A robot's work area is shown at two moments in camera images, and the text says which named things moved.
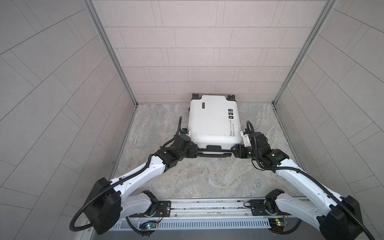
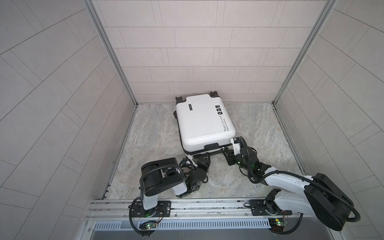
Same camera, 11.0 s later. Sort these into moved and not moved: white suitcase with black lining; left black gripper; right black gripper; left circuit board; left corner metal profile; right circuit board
Moved: white suitcase with black lining; right black gripper; left black gripper
Not moved: left corner metal profile; left circuit board; right circuit board
